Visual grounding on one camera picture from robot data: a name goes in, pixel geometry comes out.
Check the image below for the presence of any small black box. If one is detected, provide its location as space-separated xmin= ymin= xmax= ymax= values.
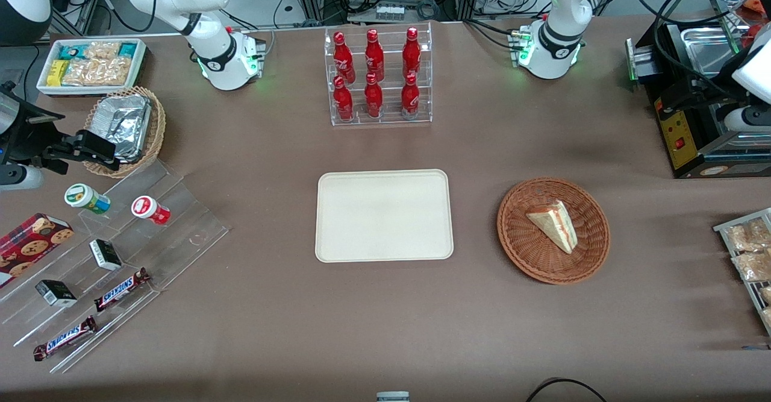
xmin=35 ymin=279 xmax=78 ymax=307
xmin=89 ymin=239 xmax=123 ymax=271

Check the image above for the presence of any clear acrylic stepped display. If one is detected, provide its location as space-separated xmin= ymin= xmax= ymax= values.
xmin=0 ymin=158 xmax=231 ymax=374

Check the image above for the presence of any red chocolate cookie box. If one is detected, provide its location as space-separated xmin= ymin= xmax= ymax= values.
xmin=0 ymin=213 xmax=75 ymax=288

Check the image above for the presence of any black floor cable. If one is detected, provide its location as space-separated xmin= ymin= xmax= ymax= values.
xmin=525 ymin=378 xmax=609 ymax=402

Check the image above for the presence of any black food warmer case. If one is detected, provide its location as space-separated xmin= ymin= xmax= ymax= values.
xmin=625 ymin=0 xmax=771 ymax=180

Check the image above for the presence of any round brown wicker basket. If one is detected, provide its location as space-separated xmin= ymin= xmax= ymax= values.
xmin=497 ymin=177 xmax=611 ymax=285

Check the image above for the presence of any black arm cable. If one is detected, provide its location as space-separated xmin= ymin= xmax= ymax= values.
xmin=626 ymin=0 xmax=754 ymax=89

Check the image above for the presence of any brown Snickers bar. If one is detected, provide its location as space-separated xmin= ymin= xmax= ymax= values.
xmin=33 ymin=316 xmax=98 ymax=362
xmin=94 ymin=268 xmax=151 ymax=313

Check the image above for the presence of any clear bag of crackers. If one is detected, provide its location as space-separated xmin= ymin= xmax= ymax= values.
xmin=84 ymin=42 xmax=122 ymax=61
xmin=62 ymin=57 xmax=132 ymax=87

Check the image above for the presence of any grey wire rack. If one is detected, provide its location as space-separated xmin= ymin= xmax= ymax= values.
xmin=714 ymin=208 xmax=771 ymax=336

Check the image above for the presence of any red cola bottle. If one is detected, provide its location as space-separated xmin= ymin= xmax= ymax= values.
xmin=401 ymin=72 xmax=420 ymax=118
xmin=402 ymin=27 xmax=422 ymax=80
xmin=365 ymin=29 xmax=385 ymax=82
xmin=333 ymin=31 xmax=356 ymax=84
xmin=333 ymin=76 xmax=354 ymax=122
xmin=364 ymin=74 xmax=384 ymax=119

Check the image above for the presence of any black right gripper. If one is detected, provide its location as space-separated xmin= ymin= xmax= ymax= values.
xmin=0 ymin=87 xmax=120 ymax=175

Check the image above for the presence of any clear bag of snacks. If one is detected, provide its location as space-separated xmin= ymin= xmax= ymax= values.
xmin=732 ymin=250 xmax=771 ymax=282
xmin=726 ymin=218 xmax=771 ymax=252

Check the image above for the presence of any green lid snack cup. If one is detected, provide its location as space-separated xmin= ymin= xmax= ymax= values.
xmin=64 ymin=184 xmax=111 ymax=215

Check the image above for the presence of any cream rectangular serving tray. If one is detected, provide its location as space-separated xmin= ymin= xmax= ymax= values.
xmin=315 ymin=169 xmax=454 ymax=263

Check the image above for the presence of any clear acrylic bottle rack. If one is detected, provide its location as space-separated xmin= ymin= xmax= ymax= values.
xmin=324 ymin=22 xmax=433 ymax=127

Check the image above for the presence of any red lid snack cup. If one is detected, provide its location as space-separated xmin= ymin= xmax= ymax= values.
xmin=131 ymin=196 xmax=171 ymax=225

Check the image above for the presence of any triangular sandwich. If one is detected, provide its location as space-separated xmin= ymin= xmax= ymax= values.
xmin=526 ymin=200 xmax=578 ymax=254

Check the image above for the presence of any white rectangular snack bin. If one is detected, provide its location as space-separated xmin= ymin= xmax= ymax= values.
xmin=36 ymin=38 xmax=148 ymax=96

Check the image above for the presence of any light woven wicker basket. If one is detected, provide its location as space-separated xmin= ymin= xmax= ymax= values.
xmin=83 ymin=86 xmax=166 ymax=178

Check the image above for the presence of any yellow snack packet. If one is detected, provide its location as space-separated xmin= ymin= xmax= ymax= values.
xmin=47 ymin=60 xmax=70 ymax=87

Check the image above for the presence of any silver foil container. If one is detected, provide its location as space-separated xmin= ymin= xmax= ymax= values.
xmin=90 ymin=95 xmax=152 ymax=163

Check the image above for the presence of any steel food pan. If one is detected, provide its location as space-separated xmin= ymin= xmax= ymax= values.
xmin=679 ymin=24 xmax=740 ymax=82

